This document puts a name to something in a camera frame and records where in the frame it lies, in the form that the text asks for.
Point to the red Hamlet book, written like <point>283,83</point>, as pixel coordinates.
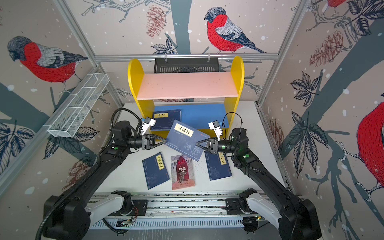
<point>182,172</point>

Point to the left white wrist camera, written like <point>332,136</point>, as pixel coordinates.
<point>147,123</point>

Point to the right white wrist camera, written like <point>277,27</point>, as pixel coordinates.
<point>216,127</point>

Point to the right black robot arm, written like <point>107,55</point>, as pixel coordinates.
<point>293,217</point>

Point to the blue book yellow label left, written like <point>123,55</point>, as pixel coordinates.
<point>155,170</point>

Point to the blue book plant cover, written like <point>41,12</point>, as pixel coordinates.
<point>183,138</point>

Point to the yellow pink blue bookshelf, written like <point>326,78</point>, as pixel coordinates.
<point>146,88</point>

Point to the black plastic tray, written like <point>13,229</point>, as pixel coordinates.
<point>186,65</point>

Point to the blue book yin-yang cover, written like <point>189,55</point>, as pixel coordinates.
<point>165,119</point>

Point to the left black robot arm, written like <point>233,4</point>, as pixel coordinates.
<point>68,216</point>

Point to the white wire mesh basket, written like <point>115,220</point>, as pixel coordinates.
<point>71,118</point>

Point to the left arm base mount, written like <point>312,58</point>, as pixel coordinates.
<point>132,207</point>

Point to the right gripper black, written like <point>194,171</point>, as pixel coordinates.
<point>213,142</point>

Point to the blue book yellow label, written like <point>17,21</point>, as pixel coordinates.
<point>155,170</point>
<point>218,166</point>

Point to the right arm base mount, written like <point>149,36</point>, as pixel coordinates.
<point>239,206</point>

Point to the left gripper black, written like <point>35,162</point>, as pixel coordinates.
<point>146,142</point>

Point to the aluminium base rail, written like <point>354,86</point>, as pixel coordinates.
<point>199,205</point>

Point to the blue book yellow label right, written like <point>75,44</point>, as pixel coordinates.
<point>218,166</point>

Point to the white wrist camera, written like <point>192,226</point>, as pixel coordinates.
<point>147,123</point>
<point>216,127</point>

